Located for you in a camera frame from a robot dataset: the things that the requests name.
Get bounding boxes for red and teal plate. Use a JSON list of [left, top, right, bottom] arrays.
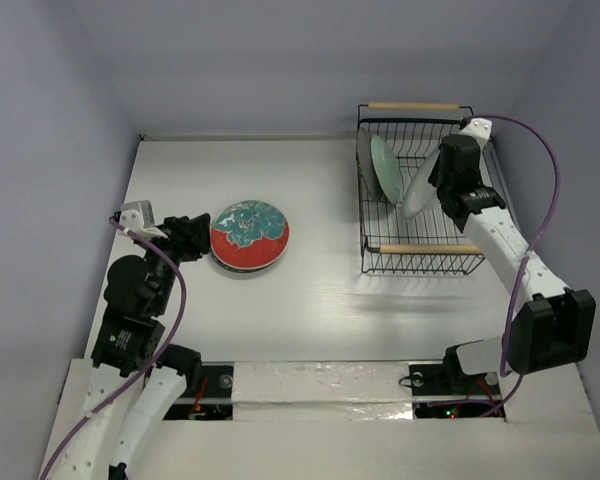
[[210, 200, 291, 268]]

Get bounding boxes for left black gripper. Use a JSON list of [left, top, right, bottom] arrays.
[[137, 211, 210, 312]]

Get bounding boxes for blue floral plate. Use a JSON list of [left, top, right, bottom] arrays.
[[209, 252, 280, 275]]

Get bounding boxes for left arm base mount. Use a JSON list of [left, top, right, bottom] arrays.
[[157, 344, 234, 421]]

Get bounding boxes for grey stone plate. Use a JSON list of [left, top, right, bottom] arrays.
[[356, 128, 383, 202]]

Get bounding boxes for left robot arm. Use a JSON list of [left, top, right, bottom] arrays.
[[40, 201, 210, 479]]

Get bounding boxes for light green plate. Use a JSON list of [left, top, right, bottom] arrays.
[[371, 135, 404, 204]]

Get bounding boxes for black wire dish rack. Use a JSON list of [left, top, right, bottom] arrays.
[[356, 102, 484, 276]]

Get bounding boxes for silver tape strip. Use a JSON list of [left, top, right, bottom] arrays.
[[231, 361, 414, 423]]

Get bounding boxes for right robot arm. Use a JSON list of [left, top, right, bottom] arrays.
[[429, 134, 596, 376]]

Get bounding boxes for white bowl plate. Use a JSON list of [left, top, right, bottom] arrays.
[[402, 149, 439, 221]]

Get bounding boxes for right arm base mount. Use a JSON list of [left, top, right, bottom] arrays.
[[398, 346, 506, 420]]

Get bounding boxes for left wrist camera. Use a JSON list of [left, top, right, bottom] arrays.
[[112, 200, 167, 239]]

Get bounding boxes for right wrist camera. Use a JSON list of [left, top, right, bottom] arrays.
[[459, 117, 492, 150]]

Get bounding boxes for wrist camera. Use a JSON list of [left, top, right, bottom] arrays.
[[459, 117, 492, 150], [112, 200, 167, 239]]

